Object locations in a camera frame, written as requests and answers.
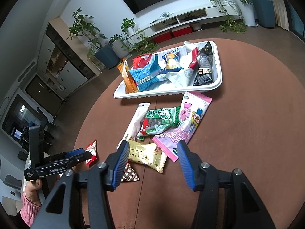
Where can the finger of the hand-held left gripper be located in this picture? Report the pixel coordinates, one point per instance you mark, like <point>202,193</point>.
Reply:
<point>81,159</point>
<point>76,152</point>

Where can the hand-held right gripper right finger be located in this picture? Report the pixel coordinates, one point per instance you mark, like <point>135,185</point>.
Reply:
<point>184,164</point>

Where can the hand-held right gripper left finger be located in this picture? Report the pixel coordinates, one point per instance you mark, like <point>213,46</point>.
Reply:
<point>120,164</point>

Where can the brown patterned triangular packet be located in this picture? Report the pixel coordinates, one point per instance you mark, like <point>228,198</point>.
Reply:
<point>129,175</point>

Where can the small red triangular packet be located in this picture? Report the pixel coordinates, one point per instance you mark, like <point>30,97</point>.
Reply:
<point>91,149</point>

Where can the gold snack packet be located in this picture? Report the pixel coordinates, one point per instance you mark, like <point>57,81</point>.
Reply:
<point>147,157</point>

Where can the pink cartoon snack packet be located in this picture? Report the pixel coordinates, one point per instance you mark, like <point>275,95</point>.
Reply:
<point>190,124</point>

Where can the cream long snack packet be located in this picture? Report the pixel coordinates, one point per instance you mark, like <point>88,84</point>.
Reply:
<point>138,119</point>

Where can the green snack packet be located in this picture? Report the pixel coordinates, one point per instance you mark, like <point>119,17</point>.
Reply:
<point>162,119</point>

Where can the white plastic tray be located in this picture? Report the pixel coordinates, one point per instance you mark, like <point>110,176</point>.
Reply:
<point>152,93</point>

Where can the orange snack packet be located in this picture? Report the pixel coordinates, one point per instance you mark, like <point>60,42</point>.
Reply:
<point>128,78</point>

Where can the white red snack packet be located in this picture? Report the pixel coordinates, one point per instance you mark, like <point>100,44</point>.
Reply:
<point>183,76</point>

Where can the black snack bag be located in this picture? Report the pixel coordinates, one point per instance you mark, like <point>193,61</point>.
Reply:
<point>203,76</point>

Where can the blue white snack packet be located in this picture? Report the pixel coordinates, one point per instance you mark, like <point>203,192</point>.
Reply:
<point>166,72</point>

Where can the light blue snack packet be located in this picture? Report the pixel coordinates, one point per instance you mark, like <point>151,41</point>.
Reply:
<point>145,72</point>

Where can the yellow blue chip bag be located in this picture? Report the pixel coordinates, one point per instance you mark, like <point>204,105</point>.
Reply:
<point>170,60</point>

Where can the red snack bag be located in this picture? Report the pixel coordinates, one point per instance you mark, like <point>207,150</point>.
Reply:
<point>141,60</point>

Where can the person's left forearm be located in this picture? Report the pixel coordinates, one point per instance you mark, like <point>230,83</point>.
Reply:
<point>29,212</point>

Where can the person's left hand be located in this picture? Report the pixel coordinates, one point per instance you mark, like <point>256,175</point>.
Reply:
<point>32,190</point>

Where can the brown door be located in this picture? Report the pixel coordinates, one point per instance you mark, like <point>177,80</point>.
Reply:
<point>43,89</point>

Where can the ceiling air vent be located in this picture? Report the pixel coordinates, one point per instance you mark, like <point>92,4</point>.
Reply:
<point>26,71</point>

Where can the tree plant in blue pot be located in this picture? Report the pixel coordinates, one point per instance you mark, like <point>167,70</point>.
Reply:
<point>107,56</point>

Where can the dark glass display cabinet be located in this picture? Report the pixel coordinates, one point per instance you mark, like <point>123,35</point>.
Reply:
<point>59,43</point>

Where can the plant in grey pot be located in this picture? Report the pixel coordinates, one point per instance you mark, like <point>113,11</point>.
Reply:
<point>120,49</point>

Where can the red storage box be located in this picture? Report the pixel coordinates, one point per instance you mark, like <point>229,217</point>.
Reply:
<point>181,31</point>
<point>162,38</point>

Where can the small white plant pot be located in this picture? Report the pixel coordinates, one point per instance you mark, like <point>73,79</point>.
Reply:
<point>197,26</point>

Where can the trailing green vine plant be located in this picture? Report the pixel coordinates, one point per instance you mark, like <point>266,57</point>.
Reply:
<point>128,23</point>

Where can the white television cabinet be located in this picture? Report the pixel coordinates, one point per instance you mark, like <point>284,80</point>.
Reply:
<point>162,26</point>

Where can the plant in tall white pot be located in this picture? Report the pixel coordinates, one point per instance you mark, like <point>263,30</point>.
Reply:
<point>247,14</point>

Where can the tall plant in blue pot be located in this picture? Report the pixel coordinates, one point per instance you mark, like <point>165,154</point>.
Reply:
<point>263,12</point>

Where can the beige curtain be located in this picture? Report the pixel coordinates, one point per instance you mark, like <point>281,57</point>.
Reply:
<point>278,9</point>

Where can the glass sliding door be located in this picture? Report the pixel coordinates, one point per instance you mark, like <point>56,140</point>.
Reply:
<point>297,16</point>

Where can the white wall cupboard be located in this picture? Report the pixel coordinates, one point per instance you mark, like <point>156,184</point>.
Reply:
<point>69,70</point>

